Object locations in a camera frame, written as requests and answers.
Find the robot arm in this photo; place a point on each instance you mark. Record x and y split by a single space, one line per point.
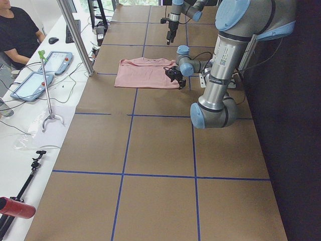
237 22
192 11

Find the red cylinder bottle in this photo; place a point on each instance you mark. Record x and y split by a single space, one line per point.
15 208

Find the green handled grabber tool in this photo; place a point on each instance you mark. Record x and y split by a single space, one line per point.
51 115

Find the seated person black shirt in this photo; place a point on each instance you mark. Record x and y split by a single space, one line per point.
20 37

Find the teach pendant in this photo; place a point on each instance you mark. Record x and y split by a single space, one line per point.
56 62
31 88

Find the black computer mouse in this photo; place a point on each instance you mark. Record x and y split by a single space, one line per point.
53 40

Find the pink Snoopy t-shirt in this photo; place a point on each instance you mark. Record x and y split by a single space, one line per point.
145 73

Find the aluminium frame post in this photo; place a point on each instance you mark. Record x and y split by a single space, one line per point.
68 16

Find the upper teach pendant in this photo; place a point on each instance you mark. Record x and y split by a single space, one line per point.
56 62

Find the lower teach pendant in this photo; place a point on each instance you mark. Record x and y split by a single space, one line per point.
31 88

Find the black selfie stick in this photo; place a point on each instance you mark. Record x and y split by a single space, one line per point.
6 220

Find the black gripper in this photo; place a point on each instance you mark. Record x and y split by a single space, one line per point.
177 76
172 25

